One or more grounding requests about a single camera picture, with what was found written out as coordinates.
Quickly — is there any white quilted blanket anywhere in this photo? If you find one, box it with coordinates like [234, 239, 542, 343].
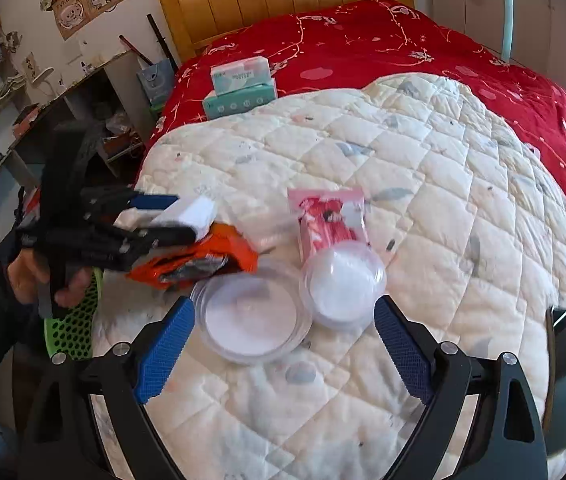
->
[137, 74, 566, 479]

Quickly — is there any green mesh trash basket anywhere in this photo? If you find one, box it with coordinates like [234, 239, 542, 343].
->
[44, 269, 103, 361]

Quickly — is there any blue paper bag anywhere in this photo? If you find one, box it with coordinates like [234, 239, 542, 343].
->
[137, 58, 175, 106]

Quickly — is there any red orange snack wrapper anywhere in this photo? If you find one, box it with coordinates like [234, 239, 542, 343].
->
[126, 222, 258, 290]

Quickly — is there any clear plastic bowl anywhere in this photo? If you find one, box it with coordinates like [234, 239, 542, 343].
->
[299, 240, 387, 330]

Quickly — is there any red bed duvet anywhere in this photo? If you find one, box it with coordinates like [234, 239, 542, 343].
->
[149, 0, 566, 194]

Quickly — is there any pink snack packet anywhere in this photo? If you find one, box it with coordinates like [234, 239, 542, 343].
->
[287, 188, 369, 263]

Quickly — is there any teal tissue box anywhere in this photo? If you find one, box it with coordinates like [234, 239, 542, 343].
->
[203, 79, 277, 120]

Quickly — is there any black smartphone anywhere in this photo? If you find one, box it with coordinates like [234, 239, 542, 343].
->
[543, 307, 566, 455]

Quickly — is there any grey shelving unit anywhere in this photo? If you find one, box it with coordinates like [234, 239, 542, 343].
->
[0, 52, 153, 244]

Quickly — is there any clear plastic lid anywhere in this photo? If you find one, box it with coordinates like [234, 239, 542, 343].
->
[190, 258, 312, 365]

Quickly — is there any person's left hand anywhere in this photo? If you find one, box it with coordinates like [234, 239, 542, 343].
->
[6, 248, 95, 309]

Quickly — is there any white tissue pack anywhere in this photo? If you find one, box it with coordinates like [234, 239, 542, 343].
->
[210, 55, 271, 96]

